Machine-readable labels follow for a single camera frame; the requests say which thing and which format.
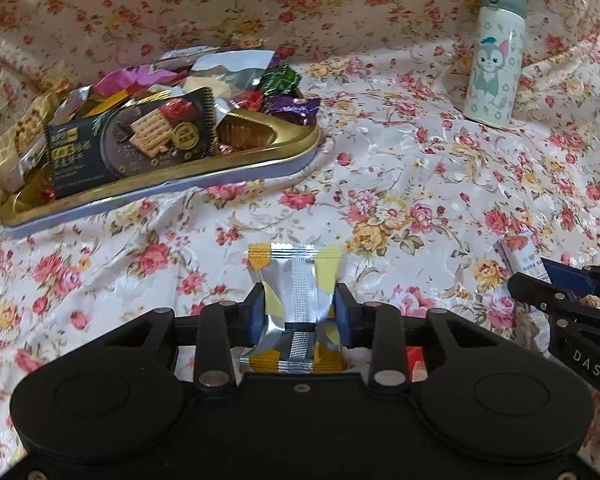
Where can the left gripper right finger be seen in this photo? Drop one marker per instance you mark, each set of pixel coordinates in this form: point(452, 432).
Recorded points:
point(348, 316)

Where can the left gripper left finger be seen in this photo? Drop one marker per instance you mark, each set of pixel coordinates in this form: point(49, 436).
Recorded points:
point(253, 316)

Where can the silver yellow snack packet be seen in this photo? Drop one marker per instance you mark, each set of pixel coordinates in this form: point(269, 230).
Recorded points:
point(300, 334)

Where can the red white snack packet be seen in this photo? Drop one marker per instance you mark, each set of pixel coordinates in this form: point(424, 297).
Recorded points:
point(520, 255)

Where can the gold purple snack tray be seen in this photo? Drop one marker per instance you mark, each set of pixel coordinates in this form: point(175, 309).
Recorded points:
point(251, 145)

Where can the purple candy wrapper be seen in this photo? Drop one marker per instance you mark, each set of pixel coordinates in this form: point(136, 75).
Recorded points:
point(298, 111)

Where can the black cracker packet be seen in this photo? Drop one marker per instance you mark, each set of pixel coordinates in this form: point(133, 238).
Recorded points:
point(131, 141)

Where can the green candy in tray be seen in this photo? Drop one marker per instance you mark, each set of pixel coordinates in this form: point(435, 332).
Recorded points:
point(281, 79)

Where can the cat print water bottle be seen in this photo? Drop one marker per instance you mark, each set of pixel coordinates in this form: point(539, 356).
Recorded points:
point(496, 68)

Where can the pink candy wrapper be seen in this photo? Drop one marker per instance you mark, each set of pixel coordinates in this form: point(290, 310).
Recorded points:
point(138, 76)

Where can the gold waffle snack packet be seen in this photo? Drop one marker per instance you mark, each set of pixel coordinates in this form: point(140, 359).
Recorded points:
point(23, 144)

